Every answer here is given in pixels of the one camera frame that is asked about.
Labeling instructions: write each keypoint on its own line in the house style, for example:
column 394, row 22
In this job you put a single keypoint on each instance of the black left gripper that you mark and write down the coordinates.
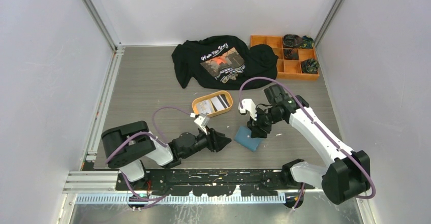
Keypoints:
column 216, row 140

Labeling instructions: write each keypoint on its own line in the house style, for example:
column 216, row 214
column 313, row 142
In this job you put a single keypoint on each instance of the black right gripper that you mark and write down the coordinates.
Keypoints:
column 255, row 126

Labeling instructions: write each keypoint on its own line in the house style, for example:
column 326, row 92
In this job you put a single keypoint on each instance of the blue leather card holder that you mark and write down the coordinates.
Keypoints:
column 243, row 137

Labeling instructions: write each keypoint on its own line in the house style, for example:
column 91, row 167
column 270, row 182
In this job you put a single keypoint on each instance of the yellow oval tray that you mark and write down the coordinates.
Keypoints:
column 208, row 97

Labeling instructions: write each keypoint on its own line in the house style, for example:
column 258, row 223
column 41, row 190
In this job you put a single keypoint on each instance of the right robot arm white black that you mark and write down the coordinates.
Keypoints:
column 346, row 173

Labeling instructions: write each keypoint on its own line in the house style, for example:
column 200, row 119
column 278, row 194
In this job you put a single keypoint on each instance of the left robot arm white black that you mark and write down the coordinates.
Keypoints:
column 126, row 145

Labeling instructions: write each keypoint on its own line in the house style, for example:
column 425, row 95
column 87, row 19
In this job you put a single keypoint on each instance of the silver vip card in tray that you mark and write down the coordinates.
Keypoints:
column 204, row 107

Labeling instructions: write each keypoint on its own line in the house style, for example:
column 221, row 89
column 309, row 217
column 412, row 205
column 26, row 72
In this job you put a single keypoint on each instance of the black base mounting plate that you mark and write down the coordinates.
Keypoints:
column 214, row 182

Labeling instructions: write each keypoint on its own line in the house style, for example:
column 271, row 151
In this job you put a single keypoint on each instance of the orange wooden compartment tray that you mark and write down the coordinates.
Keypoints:
column 287, row 69

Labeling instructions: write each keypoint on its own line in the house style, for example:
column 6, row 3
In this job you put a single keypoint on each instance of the black printed t-shirt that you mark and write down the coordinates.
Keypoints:
column 224, row 63

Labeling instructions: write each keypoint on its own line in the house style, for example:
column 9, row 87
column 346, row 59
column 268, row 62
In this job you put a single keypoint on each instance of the dark sock middle compartment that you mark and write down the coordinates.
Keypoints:
column 290, row 54

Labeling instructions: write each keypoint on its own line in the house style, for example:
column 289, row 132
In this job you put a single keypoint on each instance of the green patterned sock lower right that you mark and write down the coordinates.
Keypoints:
column 310, row 66

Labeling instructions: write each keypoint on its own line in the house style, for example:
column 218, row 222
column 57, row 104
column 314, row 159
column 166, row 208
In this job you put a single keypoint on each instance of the dark rolled sock top left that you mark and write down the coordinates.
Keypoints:
column 292, row 41

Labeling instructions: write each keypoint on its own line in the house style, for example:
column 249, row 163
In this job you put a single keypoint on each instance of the green rolled sock top right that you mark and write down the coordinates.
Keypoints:
column 307, row 43

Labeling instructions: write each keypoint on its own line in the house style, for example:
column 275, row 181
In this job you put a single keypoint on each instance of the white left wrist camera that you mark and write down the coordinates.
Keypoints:
column 201, row 121

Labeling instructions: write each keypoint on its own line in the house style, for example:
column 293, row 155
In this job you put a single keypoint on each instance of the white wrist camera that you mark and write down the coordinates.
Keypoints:
column 247, row 106
column 201, row 121

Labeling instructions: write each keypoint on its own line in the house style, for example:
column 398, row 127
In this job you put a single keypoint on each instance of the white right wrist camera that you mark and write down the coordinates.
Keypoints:
column 247, row 106

